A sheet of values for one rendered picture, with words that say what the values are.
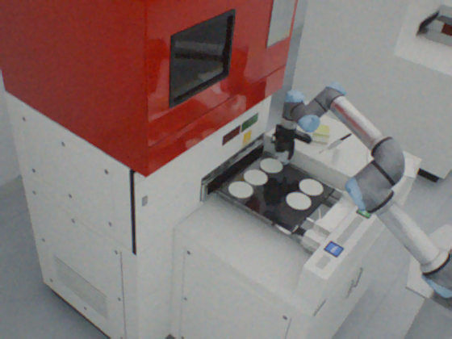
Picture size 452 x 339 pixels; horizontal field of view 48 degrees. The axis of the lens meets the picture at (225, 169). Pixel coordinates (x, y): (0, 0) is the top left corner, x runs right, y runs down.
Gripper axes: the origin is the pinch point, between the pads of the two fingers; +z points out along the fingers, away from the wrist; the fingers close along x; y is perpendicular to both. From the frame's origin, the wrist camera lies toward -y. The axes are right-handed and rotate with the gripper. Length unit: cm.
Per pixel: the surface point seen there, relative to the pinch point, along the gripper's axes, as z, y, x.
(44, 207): 21, 104, -10
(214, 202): 9.3, 34.7, 11.2
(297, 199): 1.3, 3.1, 23.0
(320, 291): 2, 12, 68
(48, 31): -67, 92, 6
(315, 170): 0.4, -11.2, 7.3
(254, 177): 1.3, 16.4, 6.5
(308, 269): -5, 15, 63
